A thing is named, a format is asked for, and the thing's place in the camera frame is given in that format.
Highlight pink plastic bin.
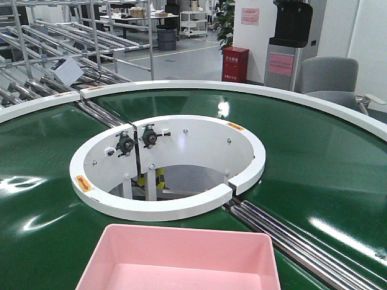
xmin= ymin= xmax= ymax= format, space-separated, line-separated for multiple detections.
xmin=77 ymin=224 xmax=281 ymax=289

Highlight white control box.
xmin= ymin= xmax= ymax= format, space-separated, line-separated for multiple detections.
xmin=50 ymin=56 xmax=84 ymax=86

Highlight grey armchair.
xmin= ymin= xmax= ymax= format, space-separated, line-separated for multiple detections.
xmin=299 ymin=57 xmax=368 ymax=115

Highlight left black bearing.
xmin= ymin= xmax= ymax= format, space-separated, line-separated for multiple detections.
xmin=115 ymin=131 xmax=134 ymax=157

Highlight green potted plant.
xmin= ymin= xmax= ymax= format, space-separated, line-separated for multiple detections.
xmin=214 ymin=0 xmax=235 ymax=50

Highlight metal roller rack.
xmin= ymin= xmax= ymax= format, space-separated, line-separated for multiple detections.
xmin=1 ymin=1 xmax=153 ymax=109

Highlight white inner conveyor ring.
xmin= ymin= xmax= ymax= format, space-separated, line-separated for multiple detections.
xmin=69 ymin=114 xmax=267 ymax=222

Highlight white shelf cart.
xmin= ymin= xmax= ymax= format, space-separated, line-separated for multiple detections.
xmin=179 ymin=11 xmax=207 ymax=38

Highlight grey stand with black top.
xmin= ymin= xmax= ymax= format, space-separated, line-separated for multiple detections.
xmin=264 ymin=1 xmax=313 ymax=91

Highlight steel conveyor rollers rear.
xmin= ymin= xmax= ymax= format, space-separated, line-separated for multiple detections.
xmin=77 ymin=101 xmax=126 ymax=127

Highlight pink wall notice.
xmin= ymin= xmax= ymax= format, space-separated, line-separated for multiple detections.
xmin=241 ymin=7 xmax=260 ymax=26

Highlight dark grey crate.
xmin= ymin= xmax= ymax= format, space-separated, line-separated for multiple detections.
xmin=157 ymin=25 xmax=177 ymax=51

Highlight red fire extinguisher cabinet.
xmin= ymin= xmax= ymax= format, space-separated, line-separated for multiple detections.
xmin=222 ymin=47 xmax=249 ymax=83

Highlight white outer conveyor rail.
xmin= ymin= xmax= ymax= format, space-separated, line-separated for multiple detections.
xmin=1 ymin=80 xmax=386 ymax=141

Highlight right black bearing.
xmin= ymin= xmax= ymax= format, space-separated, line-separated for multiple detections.
xmin=141 ymin=124 xmax=158 ymax=149

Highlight black bearing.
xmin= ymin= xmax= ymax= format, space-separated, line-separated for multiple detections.
xmin=115 ymin=131 xmax=134 ymax=157
xmin=141 ymin=124 xmax=158 ymax=149

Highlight steel conveyor rollers front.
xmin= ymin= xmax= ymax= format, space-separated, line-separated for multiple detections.
xmin=224 ymin=198 xmax=381 ymax=289

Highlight steel conveyor rollers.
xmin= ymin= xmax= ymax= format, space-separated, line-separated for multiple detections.
xmin=77 ymin=101 xmax=126 ymax=127
xmin=224 ymin=198 xmax=381 ymax=289

